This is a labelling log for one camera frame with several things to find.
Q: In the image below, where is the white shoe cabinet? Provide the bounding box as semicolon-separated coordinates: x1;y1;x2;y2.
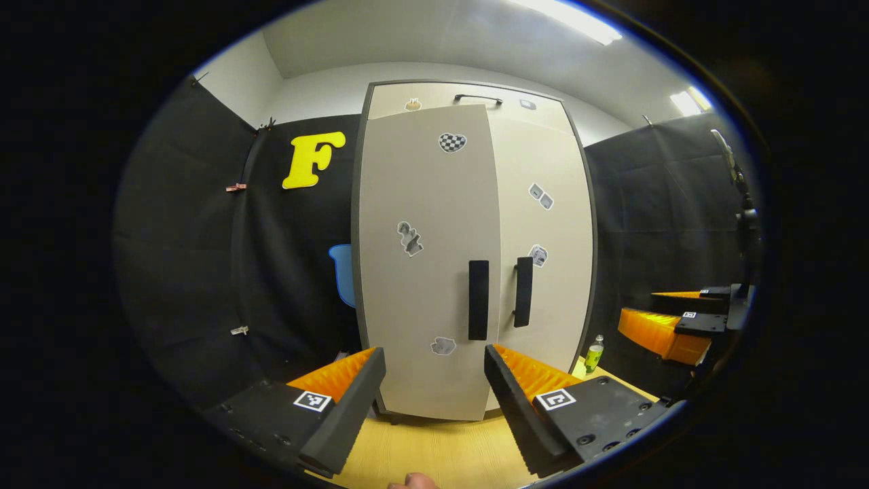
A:
351;79;598;422

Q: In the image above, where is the long ceiling light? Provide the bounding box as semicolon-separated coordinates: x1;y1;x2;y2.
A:
509;0;623;46

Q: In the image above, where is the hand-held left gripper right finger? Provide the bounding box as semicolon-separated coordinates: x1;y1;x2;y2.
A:
483;344;669;478

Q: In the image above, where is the black door handle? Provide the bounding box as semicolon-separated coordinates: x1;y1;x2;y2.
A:
468;259;490;342
513;256;534;329

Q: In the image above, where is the small ceiling light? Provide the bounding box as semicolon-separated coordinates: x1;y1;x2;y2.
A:
669;85;714;117

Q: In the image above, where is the beige cabinet drawer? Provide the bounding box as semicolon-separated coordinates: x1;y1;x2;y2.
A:
367;81;571;133

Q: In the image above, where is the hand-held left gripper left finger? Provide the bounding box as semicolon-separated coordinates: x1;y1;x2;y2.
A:
204;346;386;477

